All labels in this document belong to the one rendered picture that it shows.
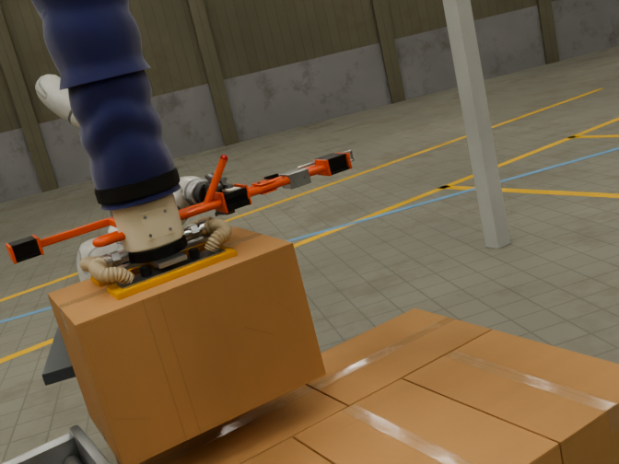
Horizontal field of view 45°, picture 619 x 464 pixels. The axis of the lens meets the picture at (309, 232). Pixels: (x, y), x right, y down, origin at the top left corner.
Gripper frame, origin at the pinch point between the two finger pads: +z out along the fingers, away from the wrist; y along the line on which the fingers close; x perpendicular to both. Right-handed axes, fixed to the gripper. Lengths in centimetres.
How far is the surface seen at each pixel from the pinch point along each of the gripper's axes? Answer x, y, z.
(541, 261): -239, 120, -113
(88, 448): 57, 59, -14
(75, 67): 35, -44, 5
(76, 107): 37, -35, 2
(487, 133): -256, 43, -157
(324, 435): 4, 66, 29
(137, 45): 18, -46, 7
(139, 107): 22.8, -31.2, 8.5
